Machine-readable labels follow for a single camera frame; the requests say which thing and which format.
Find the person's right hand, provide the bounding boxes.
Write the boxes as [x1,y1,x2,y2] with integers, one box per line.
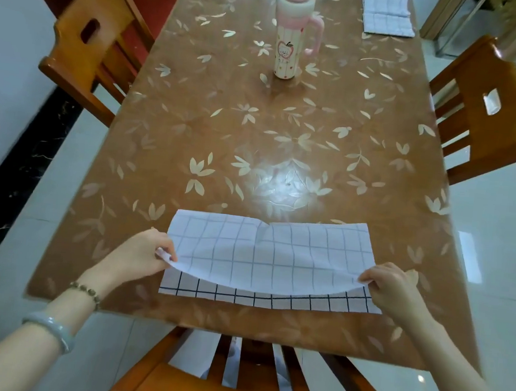
[354,259,435,333]

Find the person's left hand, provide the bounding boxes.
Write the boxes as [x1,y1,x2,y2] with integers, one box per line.
[79,221,182,302]

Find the white black-grid napkin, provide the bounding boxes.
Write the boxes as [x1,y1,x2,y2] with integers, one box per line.
[360,0,413,19]
[157,206,390,318]
[361,12,418,39]

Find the person's right forearm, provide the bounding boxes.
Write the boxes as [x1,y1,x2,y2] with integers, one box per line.
[396,313,516,391]

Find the person's left forearm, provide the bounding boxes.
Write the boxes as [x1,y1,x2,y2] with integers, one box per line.
[0,269,103,391]

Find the person's grey trousers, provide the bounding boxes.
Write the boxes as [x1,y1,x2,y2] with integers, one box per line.
[221,336,300,391]

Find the pale jade bangle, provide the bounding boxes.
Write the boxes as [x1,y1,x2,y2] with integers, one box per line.
[19,309,78,356]

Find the brown floral wooden table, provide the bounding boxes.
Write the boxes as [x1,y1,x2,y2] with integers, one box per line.
[20,0,515,375]

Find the red floor mat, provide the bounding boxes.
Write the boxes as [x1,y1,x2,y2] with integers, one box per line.
[121,0,179,60]

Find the cream bottle with pink lid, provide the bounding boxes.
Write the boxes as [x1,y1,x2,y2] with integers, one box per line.
[270,0,328,83]

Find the dark beaded bracelet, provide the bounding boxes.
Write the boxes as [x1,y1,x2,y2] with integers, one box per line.
[67,280,103,311]

